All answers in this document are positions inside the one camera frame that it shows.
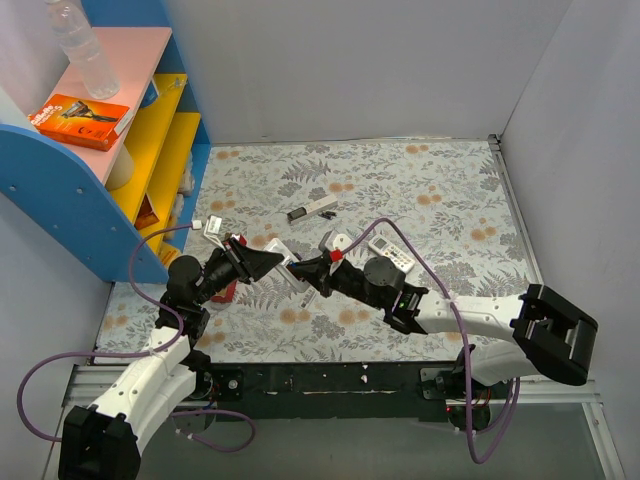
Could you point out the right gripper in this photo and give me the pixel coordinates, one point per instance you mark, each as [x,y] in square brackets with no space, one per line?
[323,275]

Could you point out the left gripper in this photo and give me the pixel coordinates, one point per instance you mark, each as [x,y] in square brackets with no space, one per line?
[238,260]

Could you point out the white remote control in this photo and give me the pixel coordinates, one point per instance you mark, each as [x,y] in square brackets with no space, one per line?
[383,247]
[277,246]

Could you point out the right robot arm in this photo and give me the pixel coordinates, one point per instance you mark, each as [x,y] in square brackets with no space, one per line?
[538,332]

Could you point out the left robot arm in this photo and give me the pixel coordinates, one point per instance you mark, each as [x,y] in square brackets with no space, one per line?
[106,439]

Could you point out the red box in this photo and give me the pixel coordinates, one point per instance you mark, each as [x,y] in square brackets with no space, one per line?
[225,295]

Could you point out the blue yellow shelf unit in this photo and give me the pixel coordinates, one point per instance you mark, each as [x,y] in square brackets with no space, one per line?
[106,208]

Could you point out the floral table mat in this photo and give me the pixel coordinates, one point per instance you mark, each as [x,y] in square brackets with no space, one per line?
[447,200]

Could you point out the orange razor box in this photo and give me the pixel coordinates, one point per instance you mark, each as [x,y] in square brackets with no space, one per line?
[85,123]

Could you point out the clear plastic bottle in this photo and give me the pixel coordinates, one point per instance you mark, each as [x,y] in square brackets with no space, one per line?
[83,49]

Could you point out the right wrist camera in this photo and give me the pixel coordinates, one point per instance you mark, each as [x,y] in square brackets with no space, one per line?
[333,246]

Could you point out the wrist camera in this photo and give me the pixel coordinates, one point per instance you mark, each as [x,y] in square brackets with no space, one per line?
[333,246]
[211,230]

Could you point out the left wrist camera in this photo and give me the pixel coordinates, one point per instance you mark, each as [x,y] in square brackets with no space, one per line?
[211,230]

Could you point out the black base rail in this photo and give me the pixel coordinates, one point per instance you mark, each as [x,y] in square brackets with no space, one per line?
[343,390]

